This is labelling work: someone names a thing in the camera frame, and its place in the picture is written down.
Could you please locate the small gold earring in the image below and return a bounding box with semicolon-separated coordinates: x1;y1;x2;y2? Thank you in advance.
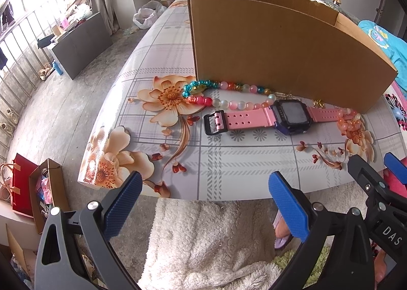
313;100;326;109

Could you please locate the pink strap smart watch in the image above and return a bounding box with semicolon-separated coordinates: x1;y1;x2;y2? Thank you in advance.
203;99;356;136

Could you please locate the colourful bead necklace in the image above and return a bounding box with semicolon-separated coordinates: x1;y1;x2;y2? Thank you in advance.
181;79;278;111

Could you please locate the small open cardboard box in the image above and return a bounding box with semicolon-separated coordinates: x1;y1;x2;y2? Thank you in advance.
29;158;70;234

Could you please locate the red gift bag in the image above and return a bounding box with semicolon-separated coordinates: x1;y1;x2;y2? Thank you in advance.
1;154;37;218

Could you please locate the white fluffy blanket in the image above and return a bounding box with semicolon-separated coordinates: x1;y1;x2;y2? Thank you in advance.
137;198;282;289

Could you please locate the floral bed sheet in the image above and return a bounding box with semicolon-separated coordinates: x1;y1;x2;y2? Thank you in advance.
77;0;396;200

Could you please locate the cyan striped jacket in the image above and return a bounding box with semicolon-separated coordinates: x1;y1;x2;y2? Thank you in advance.
358;20;407;92

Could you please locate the brown cardboard box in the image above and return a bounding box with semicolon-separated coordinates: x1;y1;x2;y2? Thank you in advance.
188;0;397;113

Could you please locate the dark grey cabinet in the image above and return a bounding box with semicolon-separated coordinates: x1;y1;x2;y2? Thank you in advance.
48;12;112;80

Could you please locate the white plastic bag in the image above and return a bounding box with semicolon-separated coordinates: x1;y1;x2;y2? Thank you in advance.
133;1;167;30

